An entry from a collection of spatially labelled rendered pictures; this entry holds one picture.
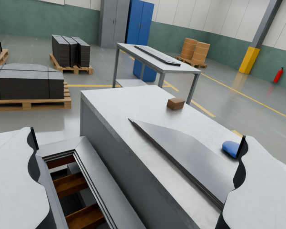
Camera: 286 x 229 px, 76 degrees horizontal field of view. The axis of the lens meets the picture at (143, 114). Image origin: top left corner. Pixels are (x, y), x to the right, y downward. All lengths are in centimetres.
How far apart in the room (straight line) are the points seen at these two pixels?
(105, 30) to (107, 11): 68
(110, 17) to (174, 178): 772
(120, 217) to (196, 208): 30
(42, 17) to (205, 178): 815
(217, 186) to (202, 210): 10
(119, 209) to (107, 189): 10
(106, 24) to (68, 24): 146
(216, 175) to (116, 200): 40
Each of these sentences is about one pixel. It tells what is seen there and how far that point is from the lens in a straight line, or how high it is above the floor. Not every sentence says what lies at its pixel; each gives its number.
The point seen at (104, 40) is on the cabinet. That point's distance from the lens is 817.
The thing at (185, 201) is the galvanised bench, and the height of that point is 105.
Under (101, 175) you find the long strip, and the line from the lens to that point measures 91.
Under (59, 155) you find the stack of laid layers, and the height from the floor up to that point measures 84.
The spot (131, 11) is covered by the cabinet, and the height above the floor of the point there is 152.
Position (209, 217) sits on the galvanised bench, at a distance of 64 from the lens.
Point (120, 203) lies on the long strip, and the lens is 82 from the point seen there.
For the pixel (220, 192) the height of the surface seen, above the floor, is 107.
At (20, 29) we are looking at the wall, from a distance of 853.
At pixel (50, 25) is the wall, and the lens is 848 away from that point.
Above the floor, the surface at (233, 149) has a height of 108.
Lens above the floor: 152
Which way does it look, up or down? 28 degrees down
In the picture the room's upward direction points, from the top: 12 degrees clockwise
